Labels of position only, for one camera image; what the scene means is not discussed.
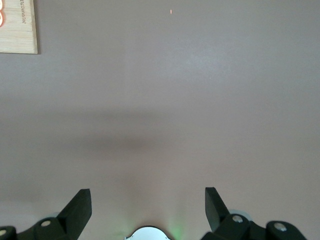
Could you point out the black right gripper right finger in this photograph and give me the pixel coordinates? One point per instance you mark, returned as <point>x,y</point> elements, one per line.
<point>217,215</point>

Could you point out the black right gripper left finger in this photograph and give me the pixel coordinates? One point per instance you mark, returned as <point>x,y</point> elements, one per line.
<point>72,215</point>

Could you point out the wooden cutting board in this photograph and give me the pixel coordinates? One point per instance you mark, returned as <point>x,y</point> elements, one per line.
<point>17,37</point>

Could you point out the round orange slice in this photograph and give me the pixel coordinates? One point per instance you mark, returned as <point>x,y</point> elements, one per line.
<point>2,18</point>
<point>1,5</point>

